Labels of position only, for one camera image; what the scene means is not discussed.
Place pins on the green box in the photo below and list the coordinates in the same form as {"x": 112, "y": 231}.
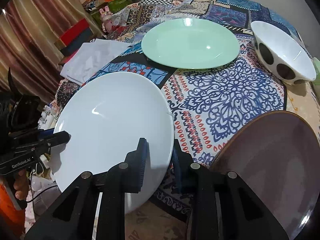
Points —
{"x": 110, "y": 8}

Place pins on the mint green bowl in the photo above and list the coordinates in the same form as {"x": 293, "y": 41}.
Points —
{"x": 317, "y": 67}

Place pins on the red box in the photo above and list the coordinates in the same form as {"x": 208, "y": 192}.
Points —
{"x": 73, "y": 31}

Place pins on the white bowl with dark dots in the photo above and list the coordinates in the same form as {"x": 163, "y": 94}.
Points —
{"x": 282, "y": 45}

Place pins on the brown plate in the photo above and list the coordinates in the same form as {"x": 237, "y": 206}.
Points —
{"x": 270, "y": 160}

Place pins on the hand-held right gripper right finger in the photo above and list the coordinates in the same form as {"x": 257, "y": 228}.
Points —
{"x": 177, "y": 172}

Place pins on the white plate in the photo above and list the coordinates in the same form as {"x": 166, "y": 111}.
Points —
{"x": 112, "y": 120}

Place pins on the pink rabbit toy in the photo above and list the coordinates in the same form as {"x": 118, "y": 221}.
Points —
{"x": 106, "y": 17}

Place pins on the white cloth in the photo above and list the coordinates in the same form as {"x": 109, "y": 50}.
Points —
{"x": 92, "y": 57}

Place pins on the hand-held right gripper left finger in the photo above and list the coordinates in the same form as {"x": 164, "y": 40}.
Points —
{"x": 142, "y": 166}

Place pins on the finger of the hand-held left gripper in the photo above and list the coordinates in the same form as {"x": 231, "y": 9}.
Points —
{"x": 61, "y": 137}
{"x": 47, "y": 133}

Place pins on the person's left hand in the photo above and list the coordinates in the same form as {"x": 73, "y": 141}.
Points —
{"x": 20, "y": 185}

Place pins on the patchwork printed blanket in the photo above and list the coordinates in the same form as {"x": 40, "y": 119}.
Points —
{"x": 225, "y": 97}

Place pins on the dark grey box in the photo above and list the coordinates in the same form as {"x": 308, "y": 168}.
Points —
{"x": 80, "y": 41}

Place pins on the mint green plate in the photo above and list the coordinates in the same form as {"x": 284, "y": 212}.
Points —
{"x": 190, "y": 42}

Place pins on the striped brown curtain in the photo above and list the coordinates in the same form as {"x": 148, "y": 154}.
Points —
{"x": 37, "y": 30}

